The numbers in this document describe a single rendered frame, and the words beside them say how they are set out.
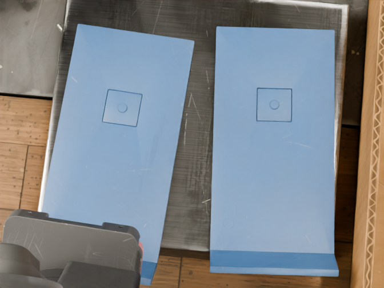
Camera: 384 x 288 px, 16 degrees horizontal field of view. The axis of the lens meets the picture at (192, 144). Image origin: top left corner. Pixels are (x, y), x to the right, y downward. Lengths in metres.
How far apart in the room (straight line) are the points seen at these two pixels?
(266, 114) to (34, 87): 0.14
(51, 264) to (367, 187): 0.19
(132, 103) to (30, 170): 0.07
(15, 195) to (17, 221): 0.15
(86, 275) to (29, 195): 0.18
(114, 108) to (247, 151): 0.08
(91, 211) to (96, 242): 0.12
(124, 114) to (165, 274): 0.10
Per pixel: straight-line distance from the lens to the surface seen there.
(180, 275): 0.79
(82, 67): 0.81
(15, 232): 0.66
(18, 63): 0.84
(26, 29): 0.84
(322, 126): 0.80
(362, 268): 0.74
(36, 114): 0.82
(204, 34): 0.82
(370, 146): 0.75
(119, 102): 0.80
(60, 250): 0.66
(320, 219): 0.78
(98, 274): 0.65
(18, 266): 0.52
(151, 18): 0.82
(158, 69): 0.80
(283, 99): 0.80
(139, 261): 0.68
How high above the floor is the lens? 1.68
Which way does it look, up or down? 73 degrees down
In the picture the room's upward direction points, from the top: straight up
